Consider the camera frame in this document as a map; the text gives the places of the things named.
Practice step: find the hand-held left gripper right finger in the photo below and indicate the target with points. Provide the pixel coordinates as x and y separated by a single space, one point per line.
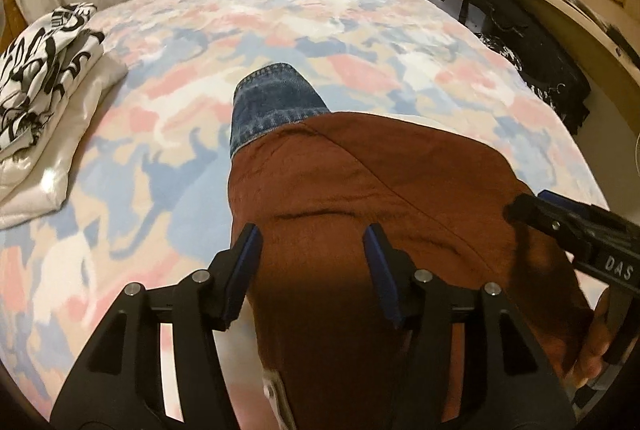
382 270

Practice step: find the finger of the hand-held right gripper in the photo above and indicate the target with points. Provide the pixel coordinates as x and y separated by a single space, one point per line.
570 202
545 220

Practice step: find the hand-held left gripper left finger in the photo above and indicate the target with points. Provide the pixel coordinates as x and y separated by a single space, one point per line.
248 260

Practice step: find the denim jacket with brown sleeves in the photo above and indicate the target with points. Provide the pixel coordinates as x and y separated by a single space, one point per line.
375 190

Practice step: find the person's right hand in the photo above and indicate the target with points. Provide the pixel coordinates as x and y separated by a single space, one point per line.
590 350

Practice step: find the black bag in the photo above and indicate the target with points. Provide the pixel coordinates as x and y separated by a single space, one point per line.
530 45

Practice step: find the floral bed cover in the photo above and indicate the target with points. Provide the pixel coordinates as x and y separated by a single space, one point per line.
175 110

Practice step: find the white folded garment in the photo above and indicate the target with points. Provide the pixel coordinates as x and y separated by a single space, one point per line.
55 160

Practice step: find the white cardboard box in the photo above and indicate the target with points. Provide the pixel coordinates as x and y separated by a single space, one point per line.
445 0

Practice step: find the black and white printed garment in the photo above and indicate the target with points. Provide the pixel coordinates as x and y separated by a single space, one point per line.
40 70

